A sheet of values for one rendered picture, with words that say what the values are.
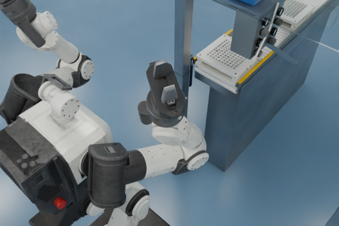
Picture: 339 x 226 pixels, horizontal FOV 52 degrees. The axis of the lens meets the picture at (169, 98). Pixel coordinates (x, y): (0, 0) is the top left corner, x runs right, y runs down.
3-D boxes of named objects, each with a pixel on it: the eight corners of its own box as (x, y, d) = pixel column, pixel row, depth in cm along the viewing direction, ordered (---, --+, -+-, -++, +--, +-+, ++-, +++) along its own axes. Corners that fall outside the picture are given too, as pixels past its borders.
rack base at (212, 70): (234, 87, 168) (235, 83, 166) (194, 65, 179) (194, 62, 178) (261, 63, 181) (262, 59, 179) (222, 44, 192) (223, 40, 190)
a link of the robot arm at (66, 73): (95, 86, 142) (57, 103, 123) (69, 80, 146) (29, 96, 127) (94, 58, 138) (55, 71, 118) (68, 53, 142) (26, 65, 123)
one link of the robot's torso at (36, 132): (64, 249, 107) (31, 191, 82) (5, 183, 123) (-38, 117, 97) (133, 185, 123) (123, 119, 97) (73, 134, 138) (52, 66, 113)
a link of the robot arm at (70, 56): (70, 35, 124) (97, 58, 141) (48, 32, 127) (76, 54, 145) (59, 62, 121) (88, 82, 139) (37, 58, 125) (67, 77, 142)
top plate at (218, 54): (236, 79, 165) (236, 76, 163) (195, 58, 176) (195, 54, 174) (263, 55, 177) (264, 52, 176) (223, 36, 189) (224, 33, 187)
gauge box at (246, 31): (249, 60, 150) (258, 20, 136) (229, 50, 155) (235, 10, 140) (275, 37, 161) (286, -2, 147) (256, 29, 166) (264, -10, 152)
